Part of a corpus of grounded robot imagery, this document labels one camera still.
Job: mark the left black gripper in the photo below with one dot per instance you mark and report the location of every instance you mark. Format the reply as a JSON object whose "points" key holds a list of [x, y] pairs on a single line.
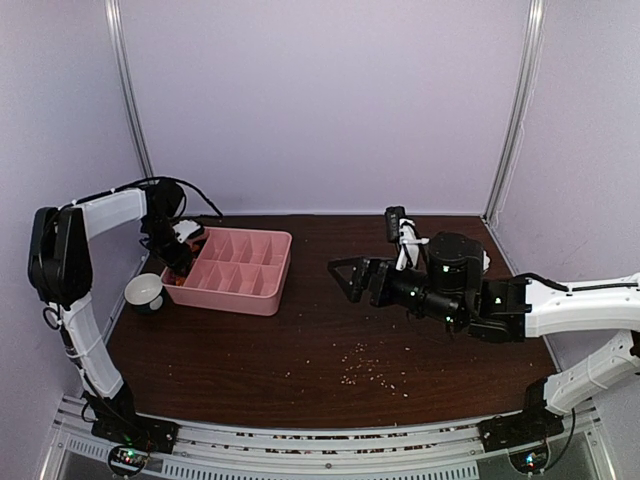
{"points": [[175, 260]]}

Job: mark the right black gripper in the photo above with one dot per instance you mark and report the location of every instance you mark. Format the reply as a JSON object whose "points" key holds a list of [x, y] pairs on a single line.
{"points": [[377, 269]]}

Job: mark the black argyle red orange sock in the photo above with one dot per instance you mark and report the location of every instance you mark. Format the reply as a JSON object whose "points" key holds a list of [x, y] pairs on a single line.
{"points": [[196, 246]]}

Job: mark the maroon orange purple striped sock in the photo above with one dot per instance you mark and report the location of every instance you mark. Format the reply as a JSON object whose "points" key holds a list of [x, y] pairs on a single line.
{"points": [[175, 280]]}

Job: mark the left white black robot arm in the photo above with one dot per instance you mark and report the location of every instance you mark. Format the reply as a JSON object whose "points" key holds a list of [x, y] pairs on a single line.
{"points": [[60, 270]]}

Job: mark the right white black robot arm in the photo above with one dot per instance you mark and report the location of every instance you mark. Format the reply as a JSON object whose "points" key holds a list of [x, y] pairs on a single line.
{"points": [[442, 278]]}

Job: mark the small white round container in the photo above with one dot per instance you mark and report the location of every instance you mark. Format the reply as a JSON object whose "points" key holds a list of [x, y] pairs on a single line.
{"points": [[145, 293]]}

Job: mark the pink divided organizer tray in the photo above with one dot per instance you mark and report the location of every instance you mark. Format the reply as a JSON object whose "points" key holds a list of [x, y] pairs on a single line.
{"points": [[238, 270]]}

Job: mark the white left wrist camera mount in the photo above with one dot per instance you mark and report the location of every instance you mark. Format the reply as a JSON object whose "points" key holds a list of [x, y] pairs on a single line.
{"points": [[186, 230]]}

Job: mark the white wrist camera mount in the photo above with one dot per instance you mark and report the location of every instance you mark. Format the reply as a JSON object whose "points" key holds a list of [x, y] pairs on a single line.
{"points": [[186, 230], [411, 245]]}

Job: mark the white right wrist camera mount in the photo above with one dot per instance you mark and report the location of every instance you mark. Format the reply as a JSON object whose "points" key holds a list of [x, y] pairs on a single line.
{"points": [[411, 245]]}

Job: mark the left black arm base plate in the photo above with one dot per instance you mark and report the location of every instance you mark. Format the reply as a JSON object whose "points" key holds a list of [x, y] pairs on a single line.
{"points": [[145, 434]]}

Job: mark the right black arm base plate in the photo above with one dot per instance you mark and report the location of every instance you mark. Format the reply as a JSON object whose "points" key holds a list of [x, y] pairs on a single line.
{"points": [[527, 426]]}

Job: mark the left aluminium frame post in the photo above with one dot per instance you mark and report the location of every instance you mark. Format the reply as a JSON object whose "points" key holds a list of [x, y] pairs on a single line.
{"points": [[133, 120]]}

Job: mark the aluminium frame post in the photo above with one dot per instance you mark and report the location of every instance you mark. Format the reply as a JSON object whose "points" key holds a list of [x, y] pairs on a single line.
{"points": [[133, 120], [522, 95]]}

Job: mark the right aluminium frame post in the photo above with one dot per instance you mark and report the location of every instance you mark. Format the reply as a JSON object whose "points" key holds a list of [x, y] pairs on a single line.
{"points": [[522, 95]]}

